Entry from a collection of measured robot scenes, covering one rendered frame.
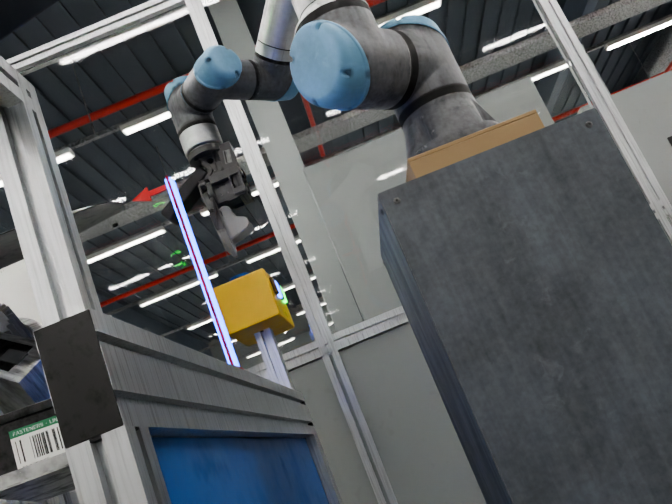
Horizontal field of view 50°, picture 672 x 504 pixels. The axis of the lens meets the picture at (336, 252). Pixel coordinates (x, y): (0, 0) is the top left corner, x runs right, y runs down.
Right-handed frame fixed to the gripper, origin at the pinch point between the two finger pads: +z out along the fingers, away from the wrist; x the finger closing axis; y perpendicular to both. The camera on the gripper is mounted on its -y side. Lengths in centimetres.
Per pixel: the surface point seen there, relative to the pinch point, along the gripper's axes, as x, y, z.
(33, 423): -53, -17, 27
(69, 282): -80, 1, 25
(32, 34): 523, -195, -486
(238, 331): -3.1, -2.8, 15.0
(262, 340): 3.0, -0.4, 16.8
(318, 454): 6.0, 1.6, 38.7
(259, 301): -3.5, 2.4, 11.6
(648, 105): 281, 218, -82
